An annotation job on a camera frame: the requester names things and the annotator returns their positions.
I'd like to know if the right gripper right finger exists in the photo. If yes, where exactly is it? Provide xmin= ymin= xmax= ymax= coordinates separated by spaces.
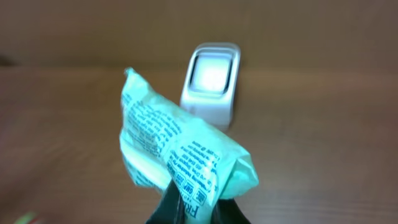
xmin=213 ymin=199 xmax=251 ymax=224

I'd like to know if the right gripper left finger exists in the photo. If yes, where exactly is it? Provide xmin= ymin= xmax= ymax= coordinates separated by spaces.
xmin=146 ymin=180 xmax=185 ymax=224

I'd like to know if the teal white snack packet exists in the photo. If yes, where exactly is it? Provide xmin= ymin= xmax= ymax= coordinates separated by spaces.
xmin=119 ymin=68 xmax=259 ymax=223

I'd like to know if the green Haribo candy bag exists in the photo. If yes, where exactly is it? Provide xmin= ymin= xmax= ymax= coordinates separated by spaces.
xmin=13 ymin=212 xmax=46 ymax=224

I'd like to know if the white barcode scanner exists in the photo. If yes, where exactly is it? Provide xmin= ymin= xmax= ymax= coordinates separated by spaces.
xmin=180 ymin=42 xmax=241 ymax=131

